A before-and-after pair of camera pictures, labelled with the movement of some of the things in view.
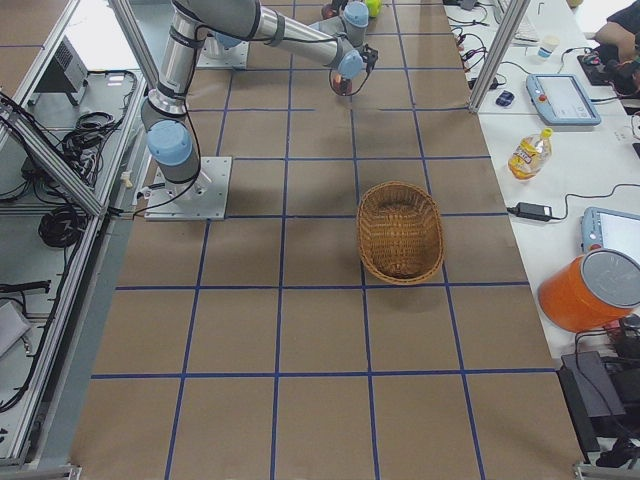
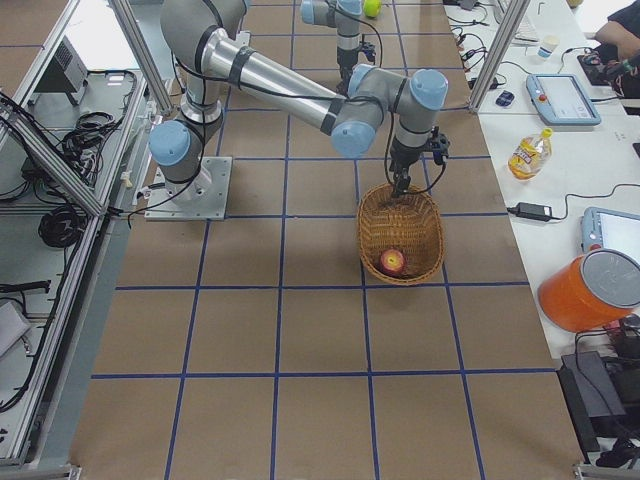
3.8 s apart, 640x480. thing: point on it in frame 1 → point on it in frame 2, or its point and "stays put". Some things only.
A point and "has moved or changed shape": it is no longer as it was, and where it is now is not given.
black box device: (590, 390) stays put
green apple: (374, 7) stays put
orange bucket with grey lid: (590, 291) stays put
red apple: (342, 85) has moved or changed shape
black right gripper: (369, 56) → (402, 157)
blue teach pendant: (560, 99) stays put
